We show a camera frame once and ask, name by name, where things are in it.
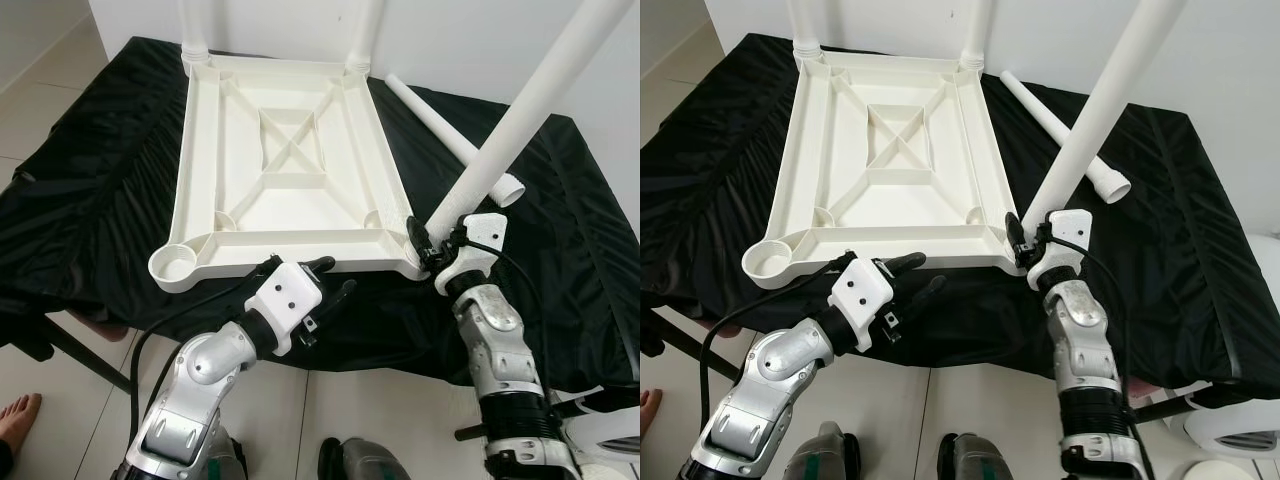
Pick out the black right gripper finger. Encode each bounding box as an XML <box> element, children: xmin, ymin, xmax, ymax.
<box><xmin>404</xmin><ymin>214</ymin><xmax>438</xmax><ymax>267</ymax></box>
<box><xmin>1002</xmin><ymin>211</ymin><xmax>1030</xmax><ymax>263</ymax></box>

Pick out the white plastic children table top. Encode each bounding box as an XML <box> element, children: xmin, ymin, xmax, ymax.
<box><xmin>148</xmin><ymin>52</ymin><xmax>426</xmax><ymax>293</ymax></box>
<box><xmin>741</xmin><ymin>50</ymin><xmax>1023</xmax><ymax>291</ymax></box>

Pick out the black cloth table cover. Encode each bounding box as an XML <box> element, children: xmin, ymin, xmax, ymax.
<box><xmin>0</xmin><ymin>37</ymin><xmax>641</xmax><ymax>391</ymax></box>
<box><xmin>640</xmin><ymin>33</ymin><xmax>1280</xmax><ymax>393</ymax></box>

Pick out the grey left robot leg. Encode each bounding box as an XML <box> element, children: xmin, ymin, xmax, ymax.
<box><xmin>790</xmin><ymin>420</ymin><xmax>863</xmax><ymax>480</ymax></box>
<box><xmin>213</xmin><ymin>428</ymin><xmax>248</xmax><ymax>480</ymax></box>

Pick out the black metal table leg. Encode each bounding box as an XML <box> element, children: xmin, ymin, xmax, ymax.
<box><xmin>1134</xmin><ymin>394</ymin><xmax>1203</xmax><ymax>422</ymax></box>
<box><xmin>454</xmin><ymin>392</ymin><xmax>623</xmax><ymax>442</ymax></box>
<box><xmin>38</xmin><ymin>313</ymin><xmax>133</xmax><ymax>393</ymax></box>
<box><xmin>653</xmin><ymin>313</ymin><xmax>743</xmax><ymax>383</ymax></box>

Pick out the white dome-shaped appliance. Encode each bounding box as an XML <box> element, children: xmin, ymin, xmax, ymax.
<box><xmin>558</xmin><ymin>398</ymin><xmax>641</xmax><ymax>473</ymax></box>
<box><xmin>1178</xmin><ymin>383</ymin><xmax>1280</xmax><ymax>458</ymax></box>

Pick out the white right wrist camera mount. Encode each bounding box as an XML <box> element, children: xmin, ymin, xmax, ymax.
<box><xmin>1026</xmin><ymin>209</ymin><xmax>1092</xmax><ymax>292</ymax></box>
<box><xmin>436</xmin><ymin>213</ymin><xmax>507</xmax><ymax>297</ymax></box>

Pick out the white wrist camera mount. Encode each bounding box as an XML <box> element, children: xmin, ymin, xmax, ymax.
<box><xmin>829</xmin><ymin>254</ymin><xmax>895</xmax><ymax>354</ymax></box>
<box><xmin>1026</xmin><ymin>209</ymin><xmax>1092</xmax><ymax>292</ymax></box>
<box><xmin>243</xmin><ymin>262</ymin><xmax>323</xmax><ymax>357</ymax></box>
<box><xmin>436</xmin><ymin>213</ymin><xmax>507</xmax><ymax>297</ymax></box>

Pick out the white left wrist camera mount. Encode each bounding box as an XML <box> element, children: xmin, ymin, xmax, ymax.
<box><xmin>829</xmin><ymin>254</ymin><xmax>895</xmax><ymax>354</ymax></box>
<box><xmin>243</xmin><ymin>262</ymin><xmax>323</xmax><ymax>357</ymax></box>

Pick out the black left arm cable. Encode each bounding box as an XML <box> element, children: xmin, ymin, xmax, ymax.
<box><xmin>700</xmin><ymin>255</ymin><xmax>853</xmax><ymax>406</ymax></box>
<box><xmin>128</xmin><ymin>270</ymin><xmax>276</xmax><ymax>451</ymax></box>

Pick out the pink table frame corner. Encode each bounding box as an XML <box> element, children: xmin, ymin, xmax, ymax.
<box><xmin>68</xmin><ymin>312</ymin><xmax>129</xmax><ymax>339</ymax></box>

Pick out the white pedestal fan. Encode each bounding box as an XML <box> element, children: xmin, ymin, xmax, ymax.
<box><xmin>1193</xmin><ymin>455</ymin><xmax>1263</xmax><ymax>480</ymax></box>

